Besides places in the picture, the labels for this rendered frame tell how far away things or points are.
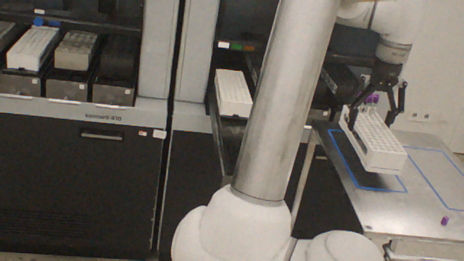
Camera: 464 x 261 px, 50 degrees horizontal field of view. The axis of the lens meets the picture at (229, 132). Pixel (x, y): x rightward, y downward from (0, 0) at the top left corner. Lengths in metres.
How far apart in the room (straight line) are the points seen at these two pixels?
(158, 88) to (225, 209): 1.02
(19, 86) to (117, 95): 0.32
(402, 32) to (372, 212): 0.47
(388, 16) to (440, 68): 2.02
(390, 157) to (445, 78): 2.08
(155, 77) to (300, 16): 1.05
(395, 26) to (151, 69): 0.85
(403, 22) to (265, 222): 0.73
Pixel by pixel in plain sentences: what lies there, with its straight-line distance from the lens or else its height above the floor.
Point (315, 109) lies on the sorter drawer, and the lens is 1.84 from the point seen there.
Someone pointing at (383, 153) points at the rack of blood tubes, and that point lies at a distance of 1.38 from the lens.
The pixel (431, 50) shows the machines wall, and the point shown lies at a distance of 3.32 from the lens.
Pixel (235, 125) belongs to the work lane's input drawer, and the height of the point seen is 0.80.
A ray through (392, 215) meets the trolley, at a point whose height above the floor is 0.82.
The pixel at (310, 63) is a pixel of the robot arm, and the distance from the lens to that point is 0.85.
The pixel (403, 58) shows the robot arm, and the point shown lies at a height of 1.14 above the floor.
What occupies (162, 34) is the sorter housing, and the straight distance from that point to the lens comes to 1.77.
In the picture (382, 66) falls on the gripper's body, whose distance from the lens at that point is 1.45.
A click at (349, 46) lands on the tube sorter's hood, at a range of 1.87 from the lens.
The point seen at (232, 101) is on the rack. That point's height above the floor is 0.86.
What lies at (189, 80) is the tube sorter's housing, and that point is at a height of 0.82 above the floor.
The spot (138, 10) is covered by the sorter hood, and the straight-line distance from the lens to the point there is 1.74.
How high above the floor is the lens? 1.49
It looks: 26 degrees down
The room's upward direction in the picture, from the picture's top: 10 degrees clockwise
